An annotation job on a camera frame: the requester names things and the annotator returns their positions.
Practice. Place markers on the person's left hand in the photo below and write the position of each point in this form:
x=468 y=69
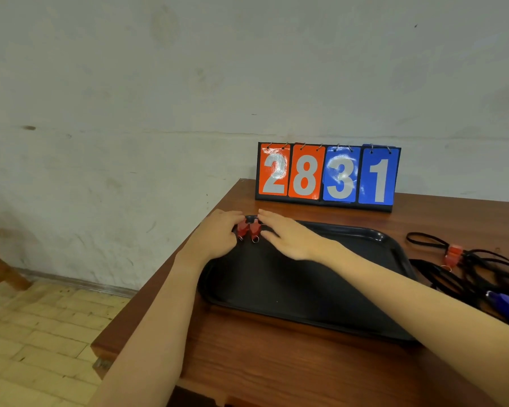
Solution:
x=214 y=237

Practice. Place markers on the brown wooden chair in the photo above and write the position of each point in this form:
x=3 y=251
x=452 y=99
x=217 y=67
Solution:
x=0 y=267

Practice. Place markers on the black plastic tray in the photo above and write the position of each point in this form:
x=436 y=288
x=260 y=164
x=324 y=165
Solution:
x=280 y=288

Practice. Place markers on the person's right hand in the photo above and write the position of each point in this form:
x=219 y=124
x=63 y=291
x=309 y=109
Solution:
x=297 y=241

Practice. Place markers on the person's right forearm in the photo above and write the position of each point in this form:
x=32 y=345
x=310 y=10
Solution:
x=428 y=313

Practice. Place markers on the orange and blue flip scoreboard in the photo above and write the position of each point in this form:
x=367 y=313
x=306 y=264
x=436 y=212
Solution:
x=326 y=175

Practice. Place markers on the person's left forearm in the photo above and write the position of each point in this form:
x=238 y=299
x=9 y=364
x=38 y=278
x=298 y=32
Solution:
x=152 y=334

